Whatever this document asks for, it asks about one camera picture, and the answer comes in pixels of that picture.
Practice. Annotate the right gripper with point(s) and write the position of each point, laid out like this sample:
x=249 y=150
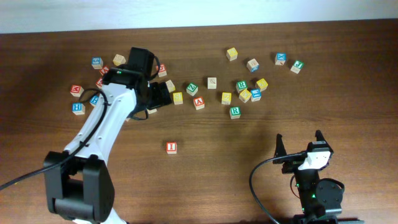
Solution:
x=291 y=165

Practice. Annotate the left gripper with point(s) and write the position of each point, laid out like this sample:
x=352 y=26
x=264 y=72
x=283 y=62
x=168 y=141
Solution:
x=160 y=94

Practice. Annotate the yellow C block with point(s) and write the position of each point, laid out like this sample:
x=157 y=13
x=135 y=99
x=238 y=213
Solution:
x=151 y=111

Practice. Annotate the red a block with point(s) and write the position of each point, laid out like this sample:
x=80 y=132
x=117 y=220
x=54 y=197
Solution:
x=104 y=70
x=199 y=103

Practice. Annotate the red I block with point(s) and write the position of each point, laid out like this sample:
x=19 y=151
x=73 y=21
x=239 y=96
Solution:
x=171 y=147

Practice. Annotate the green r block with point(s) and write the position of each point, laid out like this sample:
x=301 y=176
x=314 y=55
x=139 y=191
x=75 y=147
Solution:
x=241 y=85
x=235 y=112

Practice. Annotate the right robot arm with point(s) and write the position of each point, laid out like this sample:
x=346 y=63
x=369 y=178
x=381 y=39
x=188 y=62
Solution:
x=320 y=198

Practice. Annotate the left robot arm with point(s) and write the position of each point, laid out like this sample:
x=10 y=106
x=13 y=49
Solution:
x=77 y=181

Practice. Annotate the plain wooden block centre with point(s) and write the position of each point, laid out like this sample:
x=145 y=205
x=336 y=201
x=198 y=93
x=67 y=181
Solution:
x=170 y=86

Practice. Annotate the plain wooden block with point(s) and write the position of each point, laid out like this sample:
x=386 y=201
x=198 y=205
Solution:
x=170 y=86
x=119 y=60

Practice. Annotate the yellow S block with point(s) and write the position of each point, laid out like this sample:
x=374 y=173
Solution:
x=178 y=98

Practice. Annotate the red Q block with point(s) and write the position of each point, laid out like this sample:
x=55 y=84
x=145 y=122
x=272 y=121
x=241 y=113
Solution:
x=162 y=70

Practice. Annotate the green V block centre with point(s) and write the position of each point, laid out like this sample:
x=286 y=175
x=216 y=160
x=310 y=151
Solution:
x=192 y=89

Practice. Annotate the plain wooden block left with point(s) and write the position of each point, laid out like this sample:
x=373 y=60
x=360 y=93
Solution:
x=119 y=60

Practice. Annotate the plain picture block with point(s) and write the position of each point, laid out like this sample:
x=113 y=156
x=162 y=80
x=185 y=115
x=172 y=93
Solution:
x=212 y=83

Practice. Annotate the red 6 block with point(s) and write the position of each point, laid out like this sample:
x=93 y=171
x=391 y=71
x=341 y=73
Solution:
x=99 y=83

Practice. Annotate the blue H block tilted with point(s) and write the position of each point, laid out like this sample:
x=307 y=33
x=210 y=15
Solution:
x=94 y=100

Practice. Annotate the blue picture block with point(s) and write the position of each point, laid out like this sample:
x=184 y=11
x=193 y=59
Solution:
x=255 y=95

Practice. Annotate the blue S block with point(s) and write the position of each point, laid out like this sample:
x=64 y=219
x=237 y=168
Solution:
x=97 y=63

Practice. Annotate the yellow block centre right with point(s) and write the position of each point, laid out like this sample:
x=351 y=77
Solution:
x=226 y=98

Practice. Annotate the yellow block by R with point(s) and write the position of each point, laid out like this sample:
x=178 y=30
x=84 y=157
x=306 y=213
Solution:
x=245 y=95

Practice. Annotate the green J block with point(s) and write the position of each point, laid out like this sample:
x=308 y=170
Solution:
x=297 y=66

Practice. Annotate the blue H block left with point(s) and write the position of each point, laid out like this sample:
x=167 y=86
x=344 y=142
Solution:
x=78 y=108

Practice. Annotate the red M block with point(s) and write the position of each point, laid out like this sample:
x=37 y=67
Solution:
x=76 y=90

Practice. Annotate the yellow block top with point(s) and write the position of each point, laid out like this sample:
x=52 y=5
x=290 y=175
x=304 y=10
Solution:
x=232 y=54

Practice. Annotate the blue X block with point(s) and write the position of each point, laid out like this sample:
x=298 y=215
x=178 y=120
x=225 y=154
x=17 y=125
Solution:
x=280 y=58

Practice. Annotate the wooden block blue side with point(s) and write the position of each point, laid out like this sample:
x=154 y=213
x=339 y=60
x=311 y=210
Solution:
x=252 y=65

